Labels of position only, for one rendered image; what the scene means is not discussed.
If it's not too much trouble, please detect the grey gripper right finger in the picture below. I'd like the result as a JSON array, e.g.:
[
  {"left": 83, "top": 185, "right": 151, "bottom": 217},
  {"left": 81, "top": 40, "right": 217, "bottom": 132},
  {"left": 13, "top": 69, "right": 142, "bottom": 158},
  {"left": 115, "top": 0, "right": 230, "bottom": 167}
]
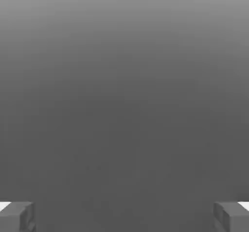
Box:
[{"left": 213, "top": 201, "right": 249, "bottom": 232}]

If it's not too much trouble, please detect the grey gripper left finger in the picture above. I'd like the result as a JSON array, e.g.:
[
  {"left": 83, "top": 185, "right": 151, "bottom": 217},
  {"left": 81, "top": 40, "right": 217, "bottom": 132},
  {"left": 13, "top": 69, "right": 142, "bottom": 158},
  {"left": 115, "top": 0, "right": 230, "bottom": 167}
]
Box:
[{"left": 0, "top": 201, "right": 37, "bottom": 232}]

